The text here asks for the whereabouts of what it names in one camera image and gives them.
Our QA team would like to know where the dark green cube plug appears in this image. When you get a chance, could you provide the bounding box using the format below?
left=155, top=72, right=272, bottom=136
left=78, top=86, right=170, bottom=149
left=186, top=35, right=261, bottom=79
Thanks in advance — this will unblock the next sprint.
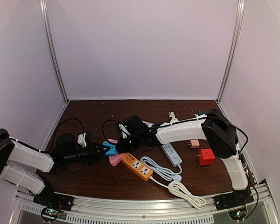
left=198, top=110, right=207, bottom=116

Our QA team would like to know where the light blue coiled cable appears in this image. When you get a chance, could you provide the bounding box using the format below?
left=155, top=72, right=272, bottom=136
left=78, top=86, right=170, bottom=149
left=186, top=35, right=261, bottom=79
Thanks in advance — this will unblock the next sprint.
left=140, top=156, right=184, bottom=182

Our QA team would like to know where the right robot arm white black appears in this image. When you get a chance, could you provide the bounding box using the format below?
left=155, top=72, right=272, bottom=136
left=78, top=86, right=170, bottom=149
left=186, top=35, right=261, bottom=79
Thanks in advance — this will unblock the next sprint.
left=115, top=109, right=250, bottom=206

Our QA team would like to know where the white cable of purple strip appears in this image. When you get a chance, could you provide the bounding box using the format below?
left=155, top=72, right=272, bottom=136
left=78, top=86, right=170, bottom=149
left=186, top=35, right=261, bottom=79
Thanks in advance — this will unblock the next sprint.
left=167, top=111, right=179, bottom=123

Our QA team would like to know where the right aluminium corner post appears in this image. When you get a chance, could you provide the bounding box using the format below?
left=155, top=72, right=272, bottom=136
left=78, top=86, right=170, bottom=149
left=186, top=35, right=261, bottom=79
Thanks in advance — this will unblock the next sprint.
left=217, top=0, right=245, bottom=104

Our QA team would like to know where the orange power strip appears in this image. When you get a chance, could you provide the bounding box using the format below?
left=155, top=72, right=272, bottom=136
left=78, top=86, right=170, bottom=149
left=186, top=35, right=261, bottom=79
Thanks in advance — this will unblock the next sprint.
left=121, top=153, right=153, bottom=182

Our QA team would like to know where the blue square plug adapter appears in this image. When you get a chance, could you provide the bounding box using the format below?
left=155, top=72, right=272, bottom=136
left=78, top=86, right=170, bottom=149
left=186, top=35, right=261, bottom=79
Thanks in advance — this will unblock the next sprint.
left=103, top=141, right=117, bottom=156

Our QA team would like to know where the left aluminium corner post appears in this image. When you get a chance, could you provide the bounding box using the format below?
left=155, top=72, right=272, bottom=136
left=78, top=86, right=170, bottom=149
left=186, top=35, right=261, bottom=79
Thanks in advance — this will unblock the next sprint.
left=39, top=0, right=69, bottom=104

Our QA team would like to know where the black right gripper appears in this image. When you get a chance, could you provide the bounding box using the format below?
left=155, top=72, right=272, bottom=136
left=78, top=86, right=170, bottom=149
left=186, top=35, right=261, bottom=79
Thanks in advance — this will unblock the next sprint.
left=117, top=134, right=144, bottom=154

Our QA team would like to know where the light blue power strip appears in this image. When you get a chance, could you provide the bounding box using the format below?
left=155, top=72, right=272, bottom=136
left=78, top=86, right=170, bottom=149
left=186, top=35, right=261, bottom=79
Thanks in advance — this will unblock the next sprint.
left=161, top=144, right=182, bottom=167

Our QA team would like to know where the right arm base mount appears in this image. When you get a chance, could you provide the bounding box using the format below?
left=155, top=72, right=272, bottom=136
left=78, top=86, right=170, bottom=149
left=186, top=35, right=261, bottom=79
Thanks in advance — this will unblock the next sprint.
left=214, top=186, right=254, bottom=210

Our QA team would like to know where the pink triangular power socket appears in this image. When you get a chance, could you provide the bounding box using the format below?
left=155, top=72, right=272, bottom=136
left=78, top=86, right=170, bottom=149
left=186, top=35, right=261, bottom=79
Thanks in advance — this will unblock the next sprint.
left=109, top=151, right=125, bottom=167

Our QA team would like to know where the purple power strip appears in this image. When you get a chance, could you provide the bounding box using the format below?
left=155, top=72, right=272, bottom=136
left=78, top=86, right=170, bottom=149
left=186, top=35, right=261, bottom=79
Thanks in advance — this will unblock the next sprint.
left=142, top=121, right=154, bottom=127

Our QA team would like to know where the light pink charger plug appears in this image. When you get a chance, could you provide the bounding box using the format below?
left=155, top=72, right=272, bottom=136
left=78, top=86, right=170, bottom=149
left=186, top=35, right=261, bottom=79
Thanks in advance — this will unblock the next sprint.
left=188, top=140, right=200, bottom=148

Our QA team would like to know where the aluminium corner post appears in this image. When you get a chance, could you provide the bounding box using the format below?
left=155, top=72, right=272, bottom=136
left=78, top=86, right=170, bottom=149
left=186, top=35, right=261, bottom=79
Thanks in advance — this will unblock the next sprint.
left=217, top=0, right=245, bottom=104
left=39, top=0, right=69, bottom=104

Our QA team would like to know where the aluminium front frame rail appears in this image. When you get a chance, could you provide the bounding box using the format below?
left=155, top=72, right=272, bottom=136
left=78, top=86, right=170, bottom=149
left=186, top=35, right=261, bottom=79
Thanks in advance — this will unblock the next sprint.
left=9, top=184, right=278, bottom=224

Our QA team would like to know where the red plug adapter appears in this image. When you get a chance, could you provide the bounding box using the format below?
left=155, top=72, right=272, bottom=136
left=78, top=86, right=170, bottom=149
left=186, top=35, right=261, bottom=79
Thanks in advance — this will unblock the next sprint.
left=197, top=148, right=215, bottom=166

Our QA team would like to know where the white coiled cable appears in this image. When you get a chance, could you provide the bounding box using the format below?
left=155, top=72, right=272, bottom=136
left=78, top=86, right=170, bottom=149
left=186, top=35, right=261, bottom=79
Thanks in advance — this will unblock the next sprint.
left=149, top=176, right=206, bottom=210

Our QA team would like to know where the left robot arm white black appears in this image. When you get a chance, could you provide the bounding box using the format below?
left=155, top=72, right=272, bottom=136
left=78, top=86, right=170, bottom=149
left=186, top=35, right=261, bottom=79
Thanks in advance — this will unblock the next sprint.
left=0, top=128, right=110, bottom=207

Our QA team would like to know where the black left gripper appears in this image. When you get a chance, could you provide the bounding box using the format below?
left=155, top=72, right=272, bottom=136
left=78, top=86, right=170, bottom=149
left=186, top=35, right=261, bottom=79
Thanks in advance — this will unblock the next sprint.
left=64, top=141, right=110, bottom=165

